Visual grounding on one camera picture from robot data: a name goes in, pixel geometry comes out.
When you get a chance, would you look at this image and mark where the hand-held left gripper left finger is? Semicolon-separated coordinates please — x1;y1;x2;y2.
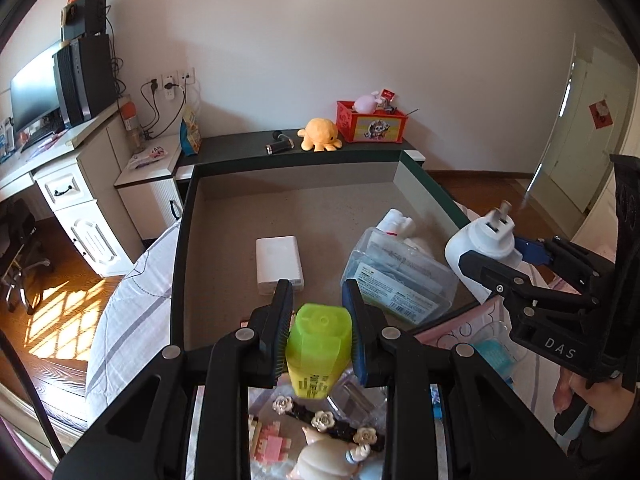
52;279;296;480

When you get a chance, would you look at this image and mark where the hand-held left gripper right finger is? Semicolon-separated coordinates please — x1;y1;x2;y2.
341;279;586;480

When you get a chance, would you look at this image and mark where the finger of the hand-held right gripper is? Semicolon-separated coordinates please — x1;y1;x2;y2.
515;236;617;302
457;247;597;314

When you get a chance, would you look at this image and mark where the yellow highlighter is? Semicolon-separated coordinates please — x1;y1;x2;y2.
285;302;353;401

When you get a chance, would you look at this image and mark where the white plug adapter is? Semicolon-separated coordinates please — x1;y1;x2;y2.
445;200;523;303

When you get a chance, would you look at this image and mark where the clear plastic card box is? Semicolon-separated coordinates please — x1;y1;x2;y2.
341;226;459;325

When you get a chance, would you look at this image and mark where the white charger block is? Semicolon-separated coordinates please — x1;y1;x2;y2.
256;236;305;295

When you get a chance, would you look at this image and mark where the clear plastic container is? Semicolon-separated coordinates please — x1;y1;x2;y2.
325;375;391;432

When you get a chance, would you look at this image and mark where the pink block toy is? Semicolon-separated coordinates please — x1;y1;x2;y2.
249;417;297;467

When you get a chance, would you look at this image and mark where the pink box with black rim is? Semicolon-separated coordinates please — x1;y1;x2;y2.
170;147;503;359

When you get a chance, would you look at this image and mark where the person's right forearm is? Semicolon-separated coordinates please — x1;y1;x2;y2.
565;410;640;466

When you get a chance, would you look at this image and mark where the person's right hand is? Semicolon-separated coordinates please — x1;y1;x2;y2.
552;370;640;433

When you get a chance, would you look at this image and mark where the small doll figurine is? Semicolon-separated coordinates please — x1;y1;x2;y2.
292;427;371;480

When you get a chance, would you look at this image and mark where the white door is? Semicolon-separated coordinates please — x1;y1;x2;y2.
527;35;640;213

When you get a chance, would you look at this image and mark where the red door ornament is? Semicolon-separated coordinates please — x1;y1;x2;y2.
589;94;615;131

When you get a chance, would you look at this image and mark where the black low cabinet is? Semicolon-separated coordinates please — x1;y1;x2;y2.
175;130;426;181

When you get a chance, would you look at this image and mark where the black cylinder device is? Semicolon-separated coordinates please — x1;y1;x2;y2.
266;131;293;155

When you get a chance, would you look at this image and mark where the white nightstand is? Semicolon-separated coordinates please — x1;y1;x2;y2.
114;137;193;241

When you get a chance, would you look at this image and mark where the yellow octopus plush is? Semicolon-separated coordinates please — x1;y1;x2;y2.
298;118;344;152

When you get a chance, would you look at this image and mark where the red storage box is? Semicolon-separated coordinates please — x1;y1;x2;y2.
336;100;408;144

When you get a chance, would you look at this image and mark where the blue snack bag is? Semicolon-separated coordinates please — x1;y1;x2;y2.
180;105;202;156

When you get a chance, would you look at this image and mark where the pink packet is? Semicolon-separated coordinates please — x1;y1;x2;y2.
127;146;168;168

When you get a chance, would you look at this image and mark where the pink plush toy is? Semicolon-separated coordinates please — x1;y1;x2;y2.
354;91;386;111

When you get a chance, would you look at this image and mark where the white desk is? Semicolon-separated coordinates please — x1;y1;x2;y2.
0;97;133;278

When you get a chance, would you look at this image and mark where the orange cap bottle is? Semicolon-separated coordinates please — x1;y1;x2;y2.
121;101;141;148

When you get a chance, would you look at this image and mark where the black office chair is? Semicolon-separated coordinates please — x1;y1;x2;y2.
0;197;53;316

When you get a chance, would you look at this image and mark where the pink mouse pad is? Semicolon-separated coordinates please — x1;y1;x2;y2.
20;137;66;154

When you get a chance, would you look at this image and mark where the black keyboard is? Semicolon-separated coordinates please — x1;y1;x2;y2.
15;127;58;143

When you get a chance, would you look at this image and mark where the black computer tower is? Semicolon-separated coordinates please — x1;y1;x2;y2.
52;35;118;128

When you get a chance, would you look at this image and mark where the black computer monitor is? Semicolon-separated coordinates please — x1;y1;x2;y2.
10;40;63;136

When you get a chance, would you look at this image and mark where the black power cable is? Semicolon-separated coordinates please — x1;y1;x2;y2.
140;80;173;139

